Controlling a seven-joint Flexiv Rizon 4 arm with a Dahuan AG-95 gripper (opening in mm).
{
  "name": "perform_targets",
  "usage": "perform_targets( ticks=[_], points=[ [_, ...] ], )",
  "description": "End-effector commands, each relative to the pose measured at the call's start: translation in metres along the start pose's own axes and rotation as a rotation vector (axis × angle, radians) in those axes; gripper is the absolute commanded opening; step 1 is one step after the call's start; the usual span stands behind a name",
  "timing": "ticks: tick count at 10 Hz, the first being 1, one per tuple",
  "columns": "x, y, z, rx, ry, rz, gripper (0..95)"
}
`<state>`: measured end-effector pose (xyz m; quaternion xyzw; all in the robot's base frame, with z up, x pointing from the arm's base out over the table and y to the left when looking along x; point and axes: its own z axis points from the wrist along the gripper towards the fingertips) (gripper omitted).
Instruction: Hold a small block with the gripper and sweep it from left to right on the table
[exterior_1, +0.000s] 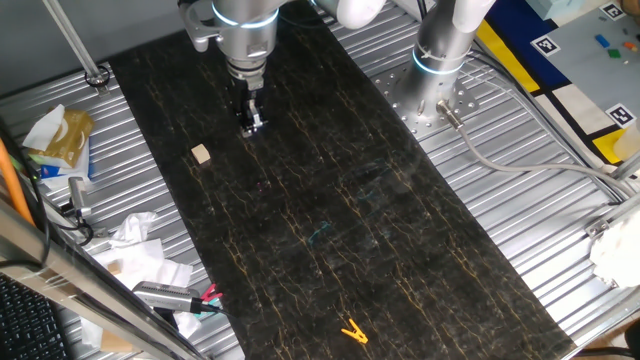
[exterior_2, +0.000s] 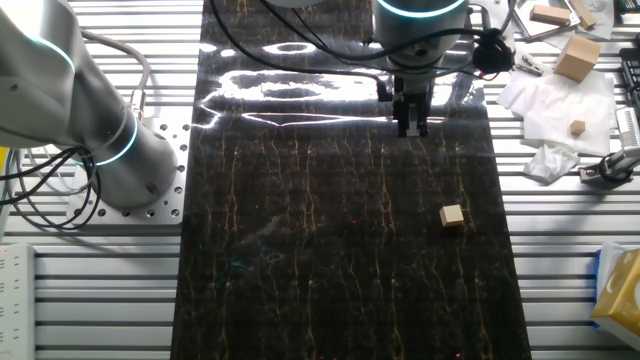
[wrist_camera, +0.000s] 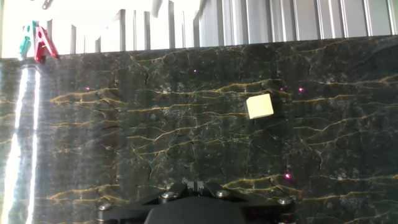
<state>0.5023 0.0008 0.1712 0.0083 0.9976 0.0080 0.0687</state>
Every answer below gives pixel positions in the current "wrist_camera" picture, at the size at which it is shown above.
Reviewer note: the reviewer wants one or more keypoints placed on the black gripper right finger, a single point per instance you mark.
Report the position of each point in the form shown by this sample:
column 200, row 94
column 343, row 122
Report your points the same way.
column 267, row 213

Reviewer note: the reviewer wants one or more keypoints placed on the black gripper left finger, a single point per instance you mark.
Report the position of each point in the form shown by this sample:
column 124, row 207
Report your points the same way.
column 124, row 214

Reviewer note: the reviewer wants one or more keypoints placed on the small wooden cube block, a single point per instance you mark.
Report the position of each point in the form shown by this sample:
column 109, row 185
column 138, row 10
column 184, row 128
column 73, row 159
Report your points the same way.
column 260, row 106

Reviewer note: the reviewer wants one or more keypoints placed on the black gold-veined marble mat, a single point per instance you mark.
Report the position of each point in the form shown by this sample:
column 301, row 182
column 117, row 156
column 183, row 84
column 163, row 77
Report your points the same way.
column 186, row 140

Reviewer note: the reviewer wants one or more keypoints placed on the red clothespin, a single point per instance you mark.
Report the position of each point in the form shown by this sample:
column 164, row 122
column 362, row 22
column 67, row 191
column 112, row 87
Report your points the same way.
column 42, row 43

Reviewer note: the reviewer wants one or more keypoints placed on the teal clothespin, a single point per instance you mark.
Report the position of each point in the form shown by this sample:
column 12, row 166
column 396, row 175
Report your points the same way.
column 25, row 43

